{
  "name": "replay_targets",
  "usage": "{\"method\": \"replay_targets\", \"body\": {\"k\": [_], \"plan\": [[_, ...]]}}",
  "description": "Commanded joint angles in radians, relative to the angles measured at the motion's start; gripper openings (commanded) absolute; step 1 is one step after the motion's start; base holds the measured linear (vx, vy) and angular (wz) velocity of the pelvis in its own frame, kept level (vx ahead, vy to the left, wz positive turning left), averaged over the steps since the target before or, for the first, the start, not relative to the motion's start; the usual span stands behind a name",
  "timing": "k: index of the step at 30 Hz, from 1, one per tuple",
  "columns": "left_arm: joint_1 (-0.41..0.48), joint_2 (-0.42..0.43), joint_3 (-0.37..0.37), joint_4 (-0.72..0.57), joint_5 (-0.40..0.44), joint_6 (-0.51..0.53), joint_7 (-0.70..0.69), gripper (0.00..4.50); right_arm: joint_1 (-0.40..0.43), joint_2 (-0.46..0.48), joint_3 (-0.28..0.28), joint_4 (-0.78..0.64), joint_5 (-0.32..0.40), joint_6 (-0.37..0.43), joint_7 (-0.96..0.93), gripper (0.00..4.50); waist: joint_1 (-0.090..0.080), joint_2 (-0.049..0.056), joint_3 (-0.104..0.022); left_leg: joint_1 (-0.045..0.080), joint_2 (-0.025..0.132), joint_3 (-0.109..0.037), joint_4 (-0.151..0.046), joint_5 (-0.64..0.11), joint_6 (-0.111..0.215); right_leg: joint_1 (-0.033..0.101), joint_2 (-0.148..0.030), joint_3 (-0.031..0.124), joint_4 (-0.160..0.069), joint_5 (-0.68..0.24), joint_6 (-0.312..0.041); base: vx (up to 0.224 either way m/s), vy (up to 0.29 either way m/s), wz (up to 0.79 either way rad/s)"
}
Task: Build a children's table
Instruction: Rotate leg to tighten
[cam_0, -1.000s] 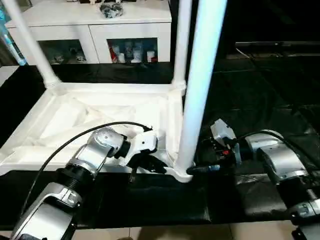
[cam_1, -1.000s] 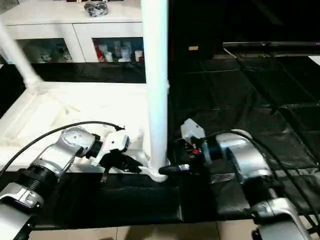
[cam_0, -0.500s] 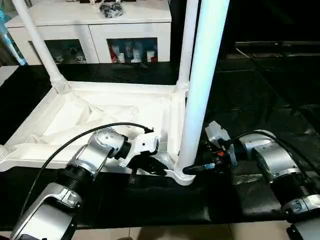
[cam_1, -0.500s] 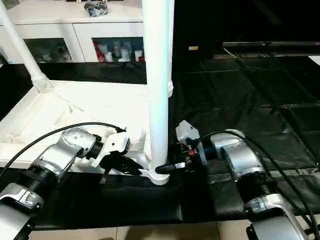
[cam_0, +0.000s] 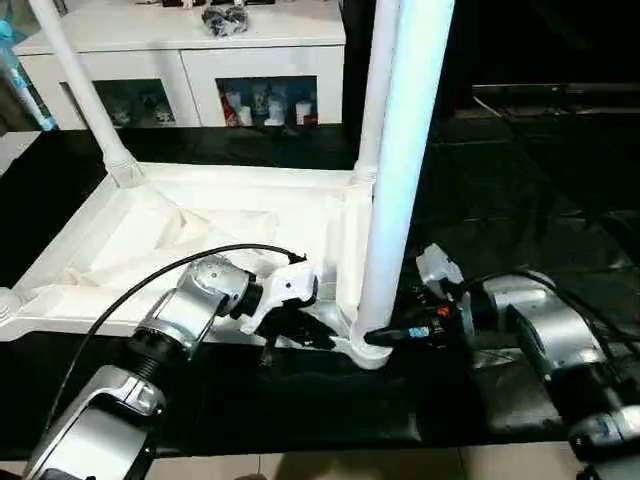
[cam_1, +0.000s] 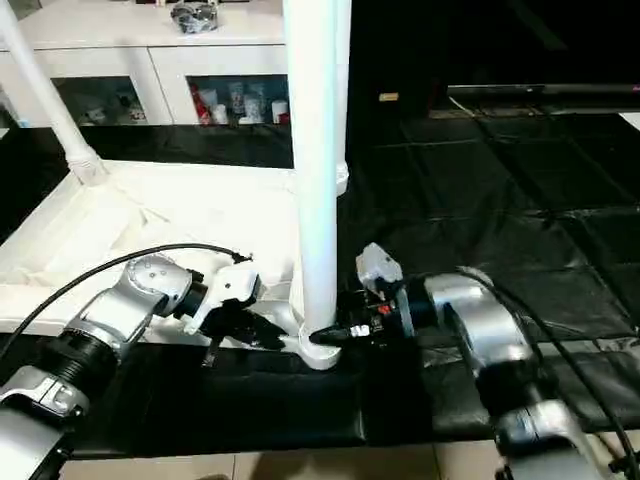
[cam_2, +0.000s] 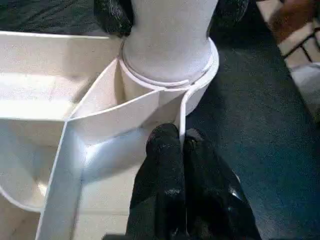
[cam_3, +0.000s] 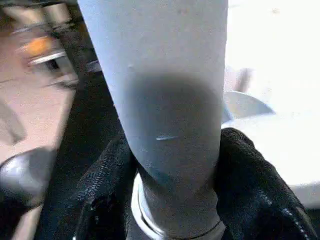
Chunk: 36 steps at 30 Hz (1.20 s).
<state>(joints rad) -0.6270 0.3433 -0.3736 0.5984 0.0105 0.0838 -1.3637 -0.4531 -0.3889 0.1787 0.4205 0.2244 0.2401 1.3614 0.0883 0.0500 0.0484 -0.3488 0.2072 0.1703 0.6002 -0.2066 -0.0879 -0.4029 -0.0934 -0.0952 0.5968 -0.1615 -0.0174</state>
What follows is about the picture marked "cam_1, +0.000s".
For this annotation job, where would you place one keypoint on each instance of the white plastic table leg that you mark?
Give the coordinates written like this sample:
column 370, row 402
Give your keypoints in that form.
column 315, row 180
column 45, row 100
column 342, row 180

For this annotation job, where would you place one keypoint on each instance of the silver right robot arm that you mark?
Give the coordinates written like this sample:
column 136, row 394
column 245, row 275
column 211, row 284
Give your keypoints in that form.
column 480, row 320

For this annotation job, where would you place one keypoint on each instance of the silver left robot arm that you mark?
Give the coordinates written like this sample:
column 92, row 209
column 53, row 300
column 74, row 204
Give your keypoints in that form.
column 130, row 300

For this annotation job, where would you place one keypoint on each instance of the black work mat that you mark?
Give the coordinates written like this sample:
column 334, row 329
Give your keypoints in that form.
column 300, row 400

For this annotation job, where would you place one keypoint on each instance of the red bottle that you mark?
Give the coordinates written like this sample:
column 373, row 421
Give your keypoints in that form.
column 202, row 105

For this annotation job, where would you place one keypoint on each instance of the small yellow label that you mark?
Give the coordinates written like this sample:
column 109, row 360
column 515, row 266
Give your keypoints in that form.
column 388, row 97

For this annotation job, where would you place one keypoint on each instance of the white glass-door cabinet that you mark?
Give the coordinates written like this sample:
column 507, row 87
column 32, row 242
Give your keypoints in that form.
column 120, row 60

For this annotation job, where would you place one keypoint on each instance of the dark bundle on cabinet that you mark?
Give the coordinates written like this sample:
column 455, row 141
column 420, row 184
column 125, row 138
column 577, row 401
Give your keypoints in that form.
column 194, row 16

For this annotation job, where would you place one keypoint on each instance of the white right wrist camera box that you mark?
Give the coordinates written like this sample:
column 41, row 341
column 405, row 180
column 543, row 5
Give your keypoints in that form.
column 380, row 268

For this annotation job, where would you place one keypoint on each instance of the dark metal rail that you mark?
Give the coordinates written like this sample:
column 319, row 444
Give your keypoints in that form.
column 550, row 90

